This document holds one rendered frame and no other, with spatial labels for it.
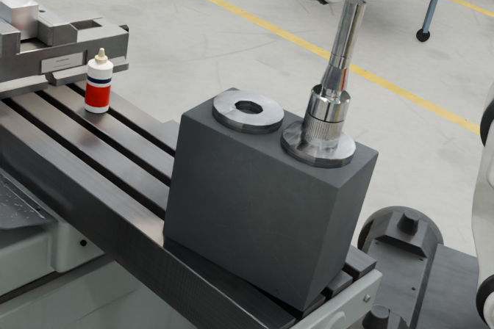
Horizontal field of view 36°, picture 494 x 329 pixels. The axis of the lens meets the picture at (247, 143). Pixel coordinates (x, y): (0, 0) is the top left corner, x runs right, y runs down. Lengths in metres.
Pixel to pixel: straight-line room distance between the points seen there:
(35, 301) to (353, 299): 0.51
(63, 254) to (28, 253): 0.05
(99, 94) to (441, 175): 2.22
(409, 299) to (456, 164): 1.90
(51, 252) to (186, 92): 2.28
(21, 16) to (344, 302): 0.70
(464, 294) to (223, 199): 0.84
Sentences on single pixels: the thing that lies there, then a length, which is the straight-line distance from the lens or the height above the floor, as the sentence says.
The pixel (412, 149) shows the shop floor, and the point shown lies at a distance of 3.42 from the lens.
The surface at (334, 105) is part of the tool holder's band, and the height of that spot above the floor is 1.16.
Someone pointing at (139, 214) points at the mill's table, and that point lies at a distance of 1.07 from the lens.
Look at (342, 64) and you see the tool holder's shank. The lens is 0.86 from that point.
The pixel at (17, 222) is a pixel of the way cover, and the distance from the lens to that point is 1.13.
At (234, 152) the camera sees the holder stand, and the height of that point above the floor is 1.07.
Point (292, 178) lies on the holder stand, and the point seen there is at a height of 1.08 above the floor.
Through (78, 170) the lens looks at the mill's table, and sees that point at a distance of 1.14.
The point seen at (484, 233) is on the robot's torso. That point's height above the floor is 0.80.
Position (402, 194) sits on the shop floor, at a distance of 3.07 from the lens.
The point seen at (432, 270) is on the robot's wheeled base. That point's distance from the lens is 1.70.
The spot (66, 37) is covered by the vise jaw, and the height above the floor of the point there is 0.99.
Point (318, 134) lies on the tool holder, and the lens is 0.88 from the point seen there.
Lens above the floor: 1.53
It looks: 29 degrees down
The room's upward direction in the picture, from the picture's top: 12 degrees clockwise
